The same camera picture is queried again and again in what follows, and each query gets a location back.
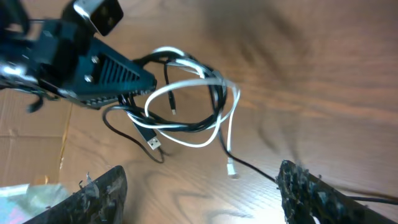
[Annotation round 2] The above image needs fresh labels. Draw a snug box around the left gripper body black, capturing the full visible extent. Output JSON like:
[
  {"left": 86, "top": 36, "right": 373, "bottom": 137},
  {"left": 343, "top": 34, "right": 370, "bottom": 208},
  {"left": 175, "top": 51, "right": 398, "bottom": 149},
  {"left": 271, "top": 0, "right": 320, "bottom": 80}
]
[{"left": 1, "top": 19, "right": 93, "bottom": 103}]

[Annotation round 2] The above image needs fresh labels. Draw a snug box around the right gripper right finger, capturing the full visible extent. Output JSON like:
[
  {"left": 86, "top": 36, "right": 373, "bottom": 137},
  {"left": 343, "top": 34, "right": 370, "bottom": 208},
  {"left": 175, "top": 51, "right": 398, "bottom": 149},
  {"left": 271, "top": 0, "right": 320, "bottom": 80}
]
[{"left": 276, "top": 160, "right": 397, "bottom": 224}]

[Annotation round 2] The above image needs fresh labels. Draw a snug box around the thin black braided cable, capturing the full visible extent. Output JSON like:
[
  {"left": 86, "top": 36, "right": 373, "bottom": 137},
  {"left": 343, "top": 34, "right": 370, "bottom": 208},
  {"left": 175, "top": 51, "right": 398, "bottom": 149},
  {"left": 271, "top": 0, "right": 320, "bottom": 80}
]
[{"left": 101, "top": 62, "right": 398, "bottom": 206}]

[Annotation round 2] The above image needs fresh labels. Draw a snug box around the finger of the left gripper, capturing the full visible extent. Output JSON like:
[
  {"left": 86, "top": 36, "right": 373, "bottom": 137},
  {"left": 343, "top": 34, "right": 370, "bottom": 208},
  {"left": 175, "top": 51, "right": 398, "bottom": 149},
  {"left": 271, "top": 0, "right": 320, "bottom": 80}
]
[{"left": 73, "top": 38, "right": 157, "bottom": 107}]

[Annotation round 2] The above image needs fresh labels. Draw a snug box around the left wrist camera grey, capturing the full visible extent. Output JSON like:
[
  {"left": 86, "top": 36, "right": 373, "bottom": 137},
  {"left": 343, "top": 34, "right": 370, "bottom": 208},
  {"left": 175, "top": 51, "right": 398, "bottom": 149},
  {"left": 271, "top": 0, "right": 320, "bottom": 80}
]
[{"left": 73, "top": 0, "right": 124, "bottom": 36}]

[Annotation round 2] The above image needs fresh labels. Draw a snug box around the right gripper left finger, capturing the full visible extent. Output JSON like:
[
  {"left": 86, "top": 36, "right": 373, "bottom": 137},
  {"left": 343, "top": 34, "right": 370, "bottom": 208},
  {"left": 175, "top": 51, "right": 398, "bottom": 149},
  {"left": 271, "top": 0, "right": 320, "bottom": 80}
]
[{"left": 27, "top": 166, "right": 127, "bottom": 224}]

